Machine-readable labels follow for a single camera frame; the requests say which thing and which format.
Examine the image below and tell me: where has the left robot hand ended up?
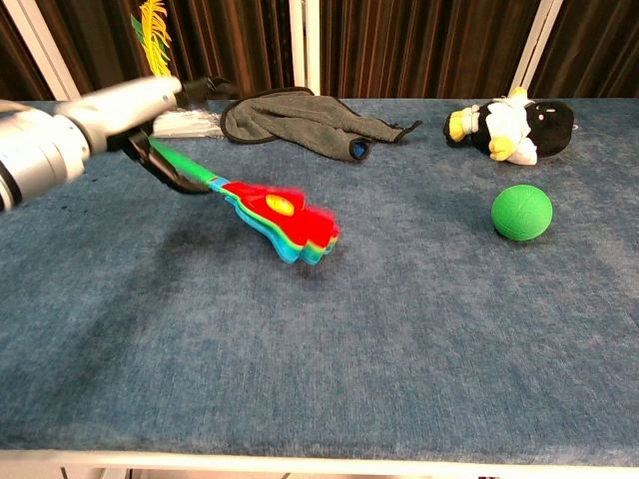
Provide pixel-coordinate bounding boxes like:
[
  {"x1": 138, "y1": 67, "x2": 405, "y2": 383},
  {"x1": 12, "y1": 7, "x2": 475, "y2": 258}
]
[{"x1": 54, "y1": 74, "x2": 236, "y2": 196}]

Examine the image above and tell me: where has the red hand clapper green handle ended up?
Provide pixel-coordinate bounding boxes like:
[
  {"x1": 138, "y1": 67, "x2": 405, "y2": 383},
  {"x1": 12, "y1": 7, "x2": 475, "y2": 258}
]
[{"x1": 147, "y1": 137, "x2": 341, "y2": 265}]

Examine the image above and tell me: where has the clear plastic straw bundle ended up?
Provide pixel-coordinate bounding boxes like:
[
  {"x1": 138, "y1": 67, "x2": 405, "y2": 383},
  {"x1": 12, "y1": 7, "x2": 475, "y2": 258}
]
[{"x1": 149, "y1": 108, "x2": 224, "y2": 139}]

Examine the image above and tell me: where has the yellow green feather shuttlecock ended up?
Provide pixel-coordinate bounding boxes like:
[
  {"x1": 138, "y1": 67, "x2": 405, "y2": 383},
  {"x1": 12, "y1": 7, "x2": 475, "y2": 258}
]
[{"x1": 130, "y1": 0, "x2": 174, "y2": 79}]

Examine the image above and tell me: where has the grey microfibre cloth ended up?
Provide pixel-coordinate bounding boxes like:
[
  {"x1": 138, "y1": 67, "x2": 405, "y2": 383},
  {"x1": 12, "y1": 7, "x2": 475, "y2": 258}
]
[{"x1": 220, "y1": 86, "x2": 423, "y2": 164}]

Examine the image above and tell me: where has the dark brown pleated curtain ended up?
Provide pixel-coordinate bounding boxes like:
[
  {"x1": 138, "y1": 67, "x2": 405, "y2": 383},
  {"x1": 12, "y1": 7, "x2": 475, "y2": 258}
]
[{"x1": 0, "y1": 0, "x2": 639, "y2": 101}]

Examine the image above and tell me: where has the blue felt table cover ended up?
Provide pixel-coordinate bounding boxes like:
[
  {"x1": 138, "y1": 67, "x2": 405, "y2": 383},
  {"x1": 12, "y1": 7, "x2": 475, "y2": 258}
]
[{"x1": 0, "y1": 98, "x2": 639, "y2": 468}]

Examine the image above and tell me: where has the black white plush doll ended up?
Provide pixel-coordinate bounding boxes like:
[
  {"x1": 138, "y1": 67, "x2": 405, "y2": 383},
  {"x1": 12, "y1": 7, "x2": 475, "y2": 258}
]
[{"x1": 442, "y1": 86, "x2": 575, "y2": 167}]

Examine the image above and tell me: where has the green foam ball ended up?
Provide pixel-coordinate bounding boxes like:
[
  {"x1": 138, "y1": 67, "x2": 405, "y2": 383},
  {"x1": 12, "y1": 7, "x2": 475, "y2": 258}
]
[{"x1": 490, "y1": 184, "x2": 554, "y2": 242}]

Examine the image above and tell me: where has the white frame post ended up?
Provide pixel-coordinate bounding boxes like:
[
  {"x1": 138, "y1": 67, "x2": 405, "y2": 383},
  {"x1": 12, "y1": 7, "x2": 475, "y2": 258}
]
[
  {"x1": 2, "y1": 0, "x2": 83, "y2": 101},
  {"x1": 289, "y1": 0, "x2": 321, "y2": 97},
  {"x1": 512, "y1": 0, "x2": 565, "y2": 97}
]

